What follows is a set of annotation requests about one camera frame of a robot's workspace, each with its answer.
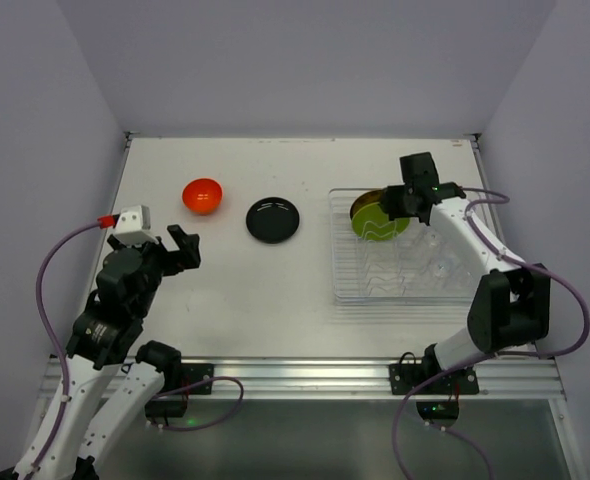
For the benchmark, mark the yellow patterned plate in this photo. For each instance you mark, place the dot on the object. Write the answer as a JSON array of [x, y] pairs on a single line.
[[365, 199]]

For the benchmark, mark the aluminium front rail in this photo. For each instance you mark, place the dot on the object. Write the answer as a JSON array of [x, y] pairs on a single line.
[[376, 379]]

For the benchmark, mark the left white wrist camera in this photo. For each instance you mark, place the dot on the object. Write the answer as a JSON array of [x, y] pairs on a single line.
[[133, 226]]

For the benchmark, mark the clear plastic dish rack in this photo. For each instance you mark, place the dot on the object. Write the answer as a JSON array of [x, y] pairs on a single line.
[[390, 271]]

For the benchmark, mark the green plate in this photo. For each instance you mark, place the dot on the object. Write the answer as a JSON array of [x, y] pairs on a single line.
[[371, 223]]

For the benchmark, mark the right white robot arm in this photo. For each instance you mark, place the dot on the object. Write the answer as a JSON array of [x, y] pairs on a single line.
[[511, 304]]

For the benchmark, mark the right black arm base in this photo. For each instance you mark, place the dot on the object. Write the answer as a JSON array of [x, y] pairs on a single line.
[[409, 372]]

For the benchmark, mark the black plate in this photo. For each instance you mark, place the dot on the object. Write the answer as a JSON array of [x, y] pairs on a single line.
[[272, 220]]

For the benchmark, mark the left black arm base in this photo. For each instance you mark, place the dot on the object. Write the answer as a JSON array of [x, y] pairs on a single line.
[[175, 406]]

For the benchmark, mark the orange plastic bowl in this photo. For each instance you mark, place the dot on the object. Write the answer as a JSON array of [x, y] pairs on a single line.
[[202, 196]]

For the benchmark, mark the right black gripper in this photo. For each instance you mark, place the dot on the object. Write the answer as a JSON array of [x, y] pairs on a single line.
[[398, 201]]

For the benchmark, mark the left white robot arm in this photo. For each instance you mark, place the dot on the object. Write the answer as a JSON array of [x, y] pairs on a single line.
[[81, 427]]

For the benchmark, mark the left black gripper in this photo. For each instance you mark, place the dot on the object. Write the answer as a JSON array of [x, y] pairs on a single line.
[[170, 255]]

